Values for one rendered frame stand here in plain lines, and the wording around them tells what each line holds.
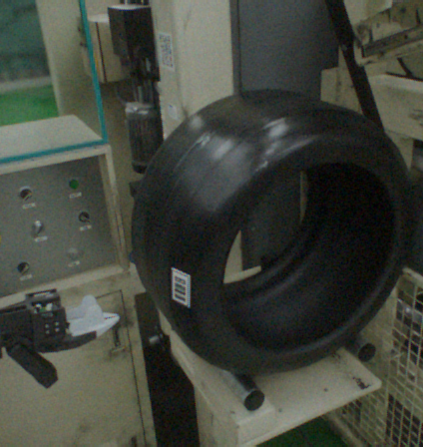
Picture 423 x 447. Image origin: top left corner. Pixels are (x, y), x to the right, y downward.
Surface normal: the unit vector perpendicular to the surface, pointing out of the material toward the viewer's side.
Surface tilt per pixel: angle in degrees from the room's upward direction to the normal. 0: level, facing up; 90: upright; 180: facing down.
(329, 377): 0
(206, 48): 90
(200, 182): 48
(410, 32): 90
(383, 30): 90
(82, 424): 88
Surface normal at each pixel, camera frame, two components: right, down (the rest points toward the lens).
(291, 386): -0.07, -0.89
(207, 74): 0.44, 0.37
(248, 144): -0.02, -0.26
